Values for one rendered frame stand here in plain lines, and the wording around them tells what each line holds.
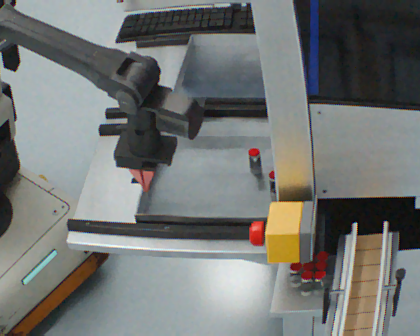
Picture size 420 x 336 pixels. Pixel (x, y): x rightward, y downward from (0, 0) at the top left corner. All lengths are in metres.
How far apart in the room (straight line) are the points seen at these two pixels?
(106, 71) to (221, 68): 0.59
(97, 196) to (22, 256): 0.86
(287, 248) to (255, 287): 1.30
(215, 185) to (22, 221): 1.08
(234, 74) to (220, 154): 0.27
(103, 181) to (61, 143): 1.63
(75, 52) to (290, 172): 0.41
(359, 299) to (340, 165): 0.23
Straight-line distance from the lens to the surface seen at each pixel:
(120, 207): 1.70
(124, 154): 1.58
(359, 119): 1.34
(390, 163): 1.40
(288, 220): 1.40
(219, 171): 1.73
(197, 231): 1.59
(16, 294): 2.50
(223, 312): 2.64
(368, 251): 1.48
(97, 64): 1.46
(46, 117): 3.56
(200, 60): 2.04
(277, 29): 1.26
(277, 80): 1.31
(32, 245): 2.57
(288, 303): 1.47
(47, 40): 1.49
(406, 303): 1.68
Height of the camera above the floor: 2.00
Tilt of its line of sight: 40 degrees down
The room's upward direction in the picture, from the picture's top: 9 degrees counter-clockwise
